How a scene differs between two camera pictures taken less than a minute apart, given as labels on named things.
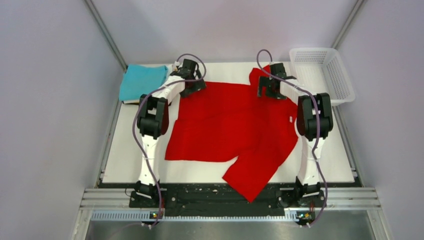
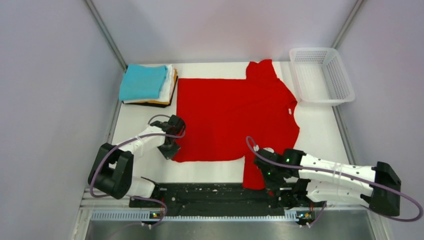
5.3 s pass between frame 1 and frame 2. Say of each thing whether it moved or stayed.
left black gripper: moved
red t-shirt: moved
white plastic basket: stayed
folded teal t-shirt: stayed
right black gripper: moved
